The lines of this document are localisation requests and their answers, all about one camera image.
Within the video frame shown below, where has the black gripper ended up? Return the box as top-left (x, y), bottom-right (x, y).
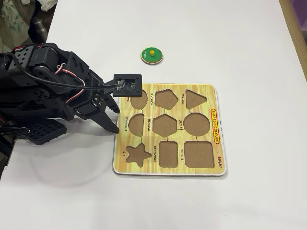
top-left (55, 52), bottom-right (120, 134)

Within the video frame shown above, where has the green round piece yellow pin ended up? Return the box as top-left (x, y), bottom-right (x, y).
top-left (140, 47), bottom-right (164, 65)

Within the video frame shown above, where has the black robot base grid foot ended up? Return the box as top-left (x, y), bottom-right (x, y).
top-left (0, 107), bottom-right (68, 146)

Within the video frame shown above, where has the black table clamp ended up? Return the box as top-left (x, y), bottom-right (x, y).
top-left (0, 124), bottom-right (31, 138)

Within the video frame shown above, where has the dark metal bottle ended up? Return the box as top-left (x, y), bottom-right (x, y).
top-left (32, 16), bottom-right (50, 45)

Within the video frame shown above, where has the wooden shapes puzzle board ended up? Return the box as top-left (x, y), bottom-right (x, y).
top-left (112, 83), bottom-right (228, 178)

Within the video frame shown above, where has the white crumpled cloth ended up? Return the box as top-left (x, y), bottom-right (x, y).
top-left (38, 0), bottom-right (58, 12)

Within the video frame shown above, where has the floral green cloth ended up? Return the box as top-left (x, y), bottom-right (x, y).
top-left (0, 0), bottom-right (36, 52)

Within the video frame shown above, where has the light wooden edge strip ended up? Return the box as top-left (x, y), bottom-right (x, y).
top-left (278, 0), bottom-right (307, 83)

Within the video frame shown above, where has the black camera cable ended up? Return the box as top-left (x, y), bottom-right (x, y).
top-left (8, 54), bottom-right (125, 90)

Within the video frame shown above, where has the black square wrist camera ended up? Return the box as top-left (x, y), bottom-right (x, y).
top-left (103, 73), bottom-right (142, 98)

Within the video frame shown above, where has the red white gripper servo wire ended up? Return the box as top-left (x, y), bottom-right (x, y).
top-left (56, 62), bottom-right (86, 106)

